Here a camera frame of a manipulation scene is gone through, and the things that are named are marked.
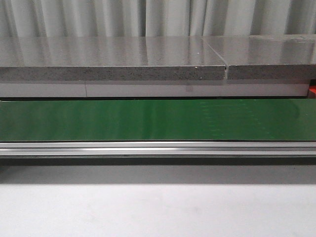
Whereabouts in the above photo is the green conveyor belt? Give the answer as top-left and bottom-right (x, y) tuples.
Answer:
(0, 99), (316, 142)

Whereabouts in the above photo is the grey stone countertop slab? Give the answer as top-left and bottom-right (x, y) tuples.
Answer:
(0, 37), (225, 81)

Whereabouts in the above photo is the grey stone slab right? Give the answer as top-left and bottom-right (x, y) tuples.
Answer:
(202, 35), (316, 81)

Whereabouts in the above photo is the white cabinet front panel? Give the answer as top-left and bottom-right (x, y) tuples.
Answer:
(0, 80), (310, 98)

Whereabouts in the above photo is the red object at edge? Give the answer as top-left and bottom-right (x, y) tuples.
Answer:
(308, 85), (316, 99)

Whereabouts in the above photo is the white pleated curtain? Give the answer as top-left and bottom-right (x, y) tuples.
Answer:
(0, 0), (316, 37)

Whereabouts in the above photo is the aluminium conveyor side rail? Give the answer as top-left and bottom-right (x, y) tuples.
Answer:
(0, 141), (316, 158)

